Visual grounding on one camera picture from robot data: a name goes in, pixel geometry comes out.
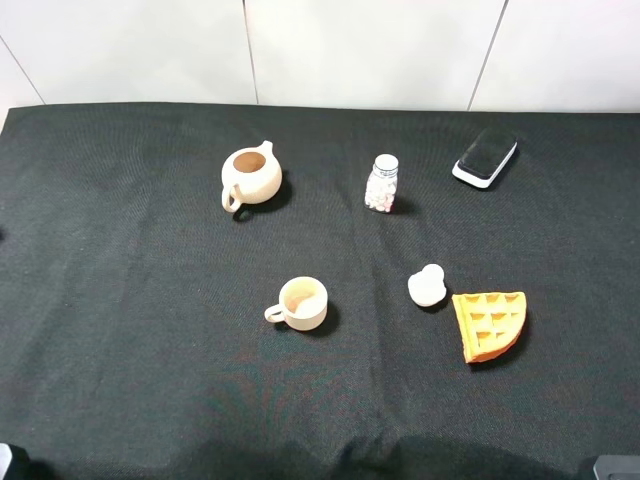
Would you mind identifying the grey object bottom right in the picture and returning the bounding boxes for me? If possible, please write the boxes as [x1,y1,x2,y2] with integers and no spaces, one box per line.
[576,454,640,480]

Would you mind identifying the cream ceramic cup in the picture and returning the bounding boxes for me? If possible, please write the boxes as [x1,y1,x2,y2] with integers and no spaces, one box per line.
[264,276,328,331]

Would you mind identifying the glass pill bottle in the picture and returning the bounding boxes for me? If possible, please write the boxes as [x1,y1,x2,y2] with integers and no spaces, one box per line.
[364,154,399,213]

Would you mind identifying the cream ceramic teapot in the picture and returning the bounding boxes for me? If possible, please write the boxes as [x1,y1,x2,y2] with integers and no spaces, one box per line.
[221,140,283,213]

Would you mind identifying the black and white eraser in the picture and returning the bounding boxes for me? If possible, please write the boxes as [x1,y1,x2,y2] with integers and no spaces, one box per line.
[451,128,518,190]

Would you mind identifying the orange waffle slice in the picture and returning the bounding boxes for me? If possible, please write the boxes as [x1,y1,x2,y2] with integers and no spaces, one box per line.
[452,292,527,364]

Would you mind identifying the black table cloth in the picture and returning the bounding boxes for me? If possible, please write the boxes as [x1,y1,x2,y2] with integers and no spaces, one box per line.
[1,103,639,479]

